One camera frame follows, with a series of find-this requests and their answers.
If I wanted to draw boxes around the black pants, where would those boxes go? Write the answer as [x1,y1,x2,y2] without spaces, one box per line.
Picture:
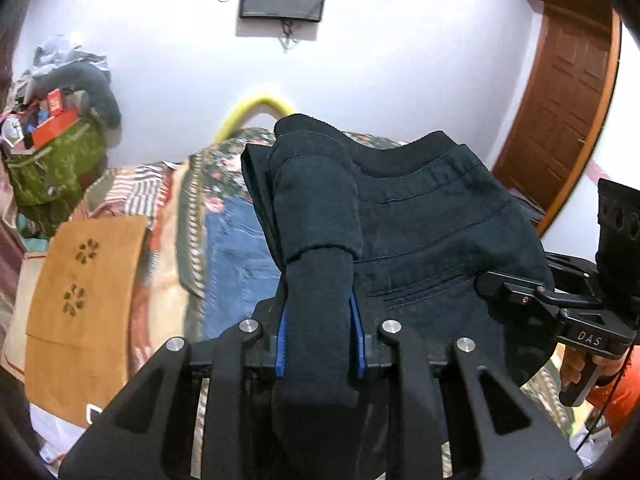
[240,112,569,480]

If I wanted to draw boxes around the person right hand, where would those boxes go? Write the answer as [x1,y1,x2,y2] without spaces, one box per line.
[558,343,629,388]

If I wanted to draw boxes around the grey clothes pile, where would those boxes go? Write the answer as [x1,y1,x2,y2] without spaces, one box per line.
[30,35,111,79]

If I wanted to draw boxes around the wooden lap desk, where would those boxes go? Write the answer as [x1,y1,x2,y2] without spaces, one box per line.
[25,216,146,428]

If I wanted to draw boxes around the floral green bed quilt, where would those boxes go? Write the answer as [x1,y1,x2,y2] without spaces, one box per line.
[191,116,554,408]

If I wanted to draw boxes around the orange red box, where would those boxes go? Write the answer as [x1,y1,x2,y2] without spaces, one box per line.
[24,88,79,148]

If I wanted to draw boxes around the striped pink blanket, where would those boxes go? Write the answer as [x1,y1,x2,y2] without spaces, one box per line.
[70,162,182,356]

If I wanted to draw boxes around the folded blue jeans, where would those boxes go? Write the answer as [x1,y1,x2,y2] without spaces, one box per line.
[202,197,280,339]

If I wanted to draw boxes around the green patterned storage box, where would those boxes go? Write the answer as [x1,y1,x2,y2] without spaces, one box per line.
[3,118,107,237]

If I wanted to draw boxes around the brown wooden door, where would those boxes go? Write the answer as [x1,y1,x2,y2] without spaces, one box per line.
[492,4,622,234]

